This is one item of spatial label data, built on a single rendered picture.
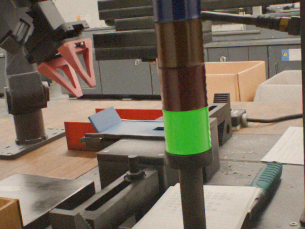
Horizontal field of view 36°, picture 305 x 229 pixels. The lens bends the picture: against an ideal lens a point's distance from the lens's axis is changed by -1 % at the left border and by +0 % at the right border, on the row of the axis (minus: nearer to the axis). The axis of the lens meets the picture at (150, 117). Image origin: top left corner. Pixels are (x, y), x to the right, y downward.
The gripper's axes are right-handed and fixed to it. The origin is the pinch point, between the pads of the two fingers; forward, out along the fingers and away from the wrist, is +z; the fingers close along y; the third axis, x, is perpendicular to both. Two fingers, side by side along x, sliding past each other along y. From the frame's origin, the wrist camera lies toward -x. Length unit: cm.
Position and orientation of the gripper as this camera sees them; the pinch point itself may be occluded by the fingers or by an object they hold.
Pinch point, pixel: (84, 87)
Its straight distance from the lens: 76.2
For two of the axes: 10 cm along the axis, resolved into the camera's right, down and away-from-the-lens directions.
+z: 5.2, 8.5, -0.1
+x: 4.5, -2.6, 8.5
